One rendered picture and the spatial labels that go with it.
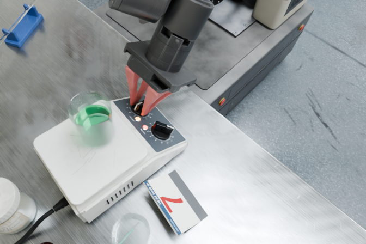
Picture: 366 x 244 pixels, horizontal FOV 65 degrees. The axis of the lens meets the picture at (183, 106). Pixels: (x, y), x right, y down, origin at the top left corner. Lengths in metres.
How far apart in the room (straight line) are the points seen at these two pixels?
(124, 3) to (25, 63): 0.36
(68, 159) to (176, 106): 0.23
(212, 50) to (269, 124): 0.51
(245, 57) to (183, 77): 0.81
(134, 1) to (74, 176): 0.23
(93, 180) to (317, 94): 1.45
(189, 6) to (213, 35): 0.89
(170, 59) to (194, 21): 0.06
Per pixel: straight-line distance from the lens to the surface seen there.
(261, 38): 1.30
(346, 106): 1.75
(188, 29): 0.38
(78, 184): 0.41
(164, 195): 0.46
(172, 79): 0.40
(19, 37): 0.71
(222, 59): 1.17
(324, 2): 2.33
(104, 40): 0.67
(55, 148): 0.44
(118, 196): 0.46
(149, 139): 0.45
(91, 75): 0.61
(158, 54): 0.40
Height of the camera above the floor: 1.22
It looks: 57 degrees down
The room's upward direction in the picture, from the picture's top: 8 degrees clockwise
